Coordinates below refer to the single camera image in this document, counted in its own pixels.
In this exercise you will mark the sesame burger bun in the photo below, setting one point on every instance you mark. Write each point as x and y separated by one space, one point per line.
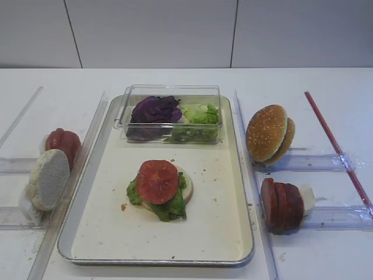
269 134

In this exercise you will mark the clear plastic container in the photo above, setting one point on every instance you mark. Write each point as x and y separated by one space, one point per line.
188 94

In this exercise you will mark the clear track under tomatoes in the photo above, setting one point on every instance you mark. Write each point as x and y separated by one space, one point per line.
16 166

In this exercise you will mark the stack of meat patty slices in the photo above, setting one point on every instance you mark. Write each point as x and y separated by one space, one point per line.
283 205

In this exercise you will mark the red plastic rod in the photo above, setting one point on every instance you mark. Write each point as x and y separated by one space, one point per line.
353 177

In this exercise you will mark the clear acrylic divider rail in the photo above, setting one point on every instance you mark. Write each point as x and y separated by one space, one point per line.
265 236
58 214

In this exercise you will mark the metal baking tray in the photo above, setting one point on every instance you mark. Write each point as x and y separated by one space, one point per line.
102 227

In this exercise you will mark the white pusher block tomato rack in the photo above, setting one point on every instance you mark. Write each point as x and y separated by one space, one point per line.
41 146

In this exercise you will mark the white pusher block right rack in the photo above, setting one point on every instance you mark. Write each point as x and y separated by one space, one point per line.
308 198

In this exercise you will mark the round bread slice on tray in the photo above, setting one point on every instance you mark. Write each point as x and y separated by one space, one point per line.
187 192

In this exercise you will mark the clear acrylic left divider rail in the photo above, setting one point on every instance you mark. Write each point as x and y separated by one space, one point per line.
58 214

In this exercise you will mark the green lettuce leaf on bread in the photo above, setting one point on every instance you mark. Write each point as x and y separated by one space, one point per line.
169 211

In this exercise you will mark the green lettuce in container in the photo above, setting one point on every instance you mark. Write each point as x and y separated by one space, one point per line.
202 125

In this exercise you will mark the stack of tomato slices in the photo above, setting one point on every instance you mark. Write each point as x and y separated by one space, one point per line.
67 141

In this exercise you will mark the clear track under meat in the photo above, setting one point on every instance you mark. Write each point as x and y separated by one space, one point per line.
356 217

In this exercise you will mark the clear acrylic right divider rail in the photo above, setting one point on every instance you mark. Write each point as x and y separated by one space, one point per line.
265 236

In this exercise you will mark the white bread slices stack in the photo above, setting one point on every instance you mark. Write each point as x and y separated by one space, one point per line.
48 179

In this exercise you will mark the purple cabbage leaves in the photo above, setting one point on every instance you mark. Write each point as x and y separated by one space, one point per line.
154 110

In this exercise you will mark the clear acrylic far-left rod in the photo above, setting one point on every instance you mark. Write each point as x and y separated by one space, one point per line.
19 117

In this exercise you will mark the white pusher block bread rack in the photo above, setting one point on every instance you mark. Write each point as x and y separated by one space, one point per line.
30 212

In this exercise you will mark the clear track under bread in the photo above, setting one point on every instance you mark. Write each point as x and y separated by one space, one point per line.
13 219

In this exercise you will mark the tomato slice on sandwich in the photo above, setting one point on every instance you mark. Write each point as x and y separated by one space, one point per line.
157 181

